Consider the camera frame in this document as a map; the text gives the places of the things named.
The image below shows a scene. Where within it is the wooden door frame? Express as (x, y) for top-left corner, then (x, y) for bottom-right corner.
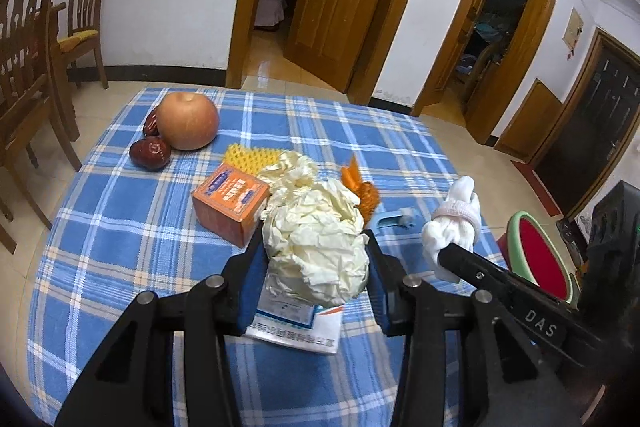
(224, 0), (442, 106)
(411, 0), (565, 146)

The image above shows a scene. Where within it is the wooden chair with yellow cushion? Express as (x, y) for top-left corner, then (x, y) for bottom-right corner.
(56, 0), (114, 90)

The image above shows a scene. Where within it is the blue plaid tablecloth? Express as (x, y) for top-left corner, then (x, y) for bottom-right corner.
(25, 86), (517, 427)

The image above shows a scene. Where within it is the low wooden wall panel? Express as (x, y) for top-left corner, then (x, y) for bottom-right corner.
(494, 78), (569, 164)

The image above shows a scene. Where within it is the white knotted sock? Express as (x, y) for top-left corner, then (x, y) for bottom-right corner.
(421, 175), (484, 284)

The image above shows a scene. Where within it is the beige wall panel box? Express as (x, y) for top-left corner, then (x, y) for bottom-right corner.
(561, 6), (585, 54)

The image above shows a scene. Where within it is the orange foam fruit net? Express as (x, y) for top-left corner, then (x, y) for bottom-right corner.
(340, 154), (382, 222)

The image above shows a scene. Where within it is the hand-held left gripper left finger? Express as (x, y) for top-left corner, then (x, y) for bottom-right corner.
(54, 228), (271, 427)

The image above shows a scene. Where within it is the wooden dining chair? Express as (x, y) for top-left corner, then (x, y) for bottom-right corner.
(0, 0), (84, 254)

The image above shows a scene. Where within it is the white printed medicine packet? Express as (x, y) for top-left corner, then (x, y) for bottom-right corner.
(243, 296), (344, 356)

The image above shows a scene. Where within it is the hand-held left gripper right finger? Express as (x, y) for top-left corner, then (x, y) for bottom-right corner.
(362, 229), (603, 427)

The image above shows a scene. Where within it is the yellow foam fruit net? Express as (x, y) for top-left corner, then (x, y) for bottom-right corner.
(223, 144), (281, 176)

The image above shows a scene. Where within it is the red doormat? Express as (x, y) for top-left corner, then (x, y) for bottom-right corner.
(509, 159), (564, 218)

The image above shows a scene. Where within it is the cream paper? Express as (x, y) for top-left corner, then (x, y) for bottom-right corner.
(260, 179), (372, 309)
(257, 151), (321, 208)

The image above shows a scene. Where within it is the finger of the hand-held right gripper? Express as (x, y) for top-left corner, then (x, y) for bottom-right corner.
(436, 242), (523, 320)

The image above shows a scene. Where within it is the orange cardboard box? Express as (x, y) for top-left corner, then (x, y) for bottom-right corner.
(191, 162), (271, 249)

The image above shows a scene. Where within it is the red basin with green rim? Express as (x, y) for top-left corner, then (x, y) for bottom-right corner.
(505, 210), (582, 304)

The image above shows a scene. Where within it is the red jujube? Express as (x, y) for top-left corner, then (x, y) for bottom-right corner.
(143, 107), (164, 138)
(129, 136), (172, 172)

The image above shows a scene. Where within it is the pink bed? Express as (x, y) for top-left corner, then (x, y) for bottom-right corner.
(253, 0), (289, 31)

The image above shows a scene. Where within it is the dark metal entrance door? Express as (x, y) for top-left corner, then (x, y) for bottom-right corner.
(531, 28), (640, 219)

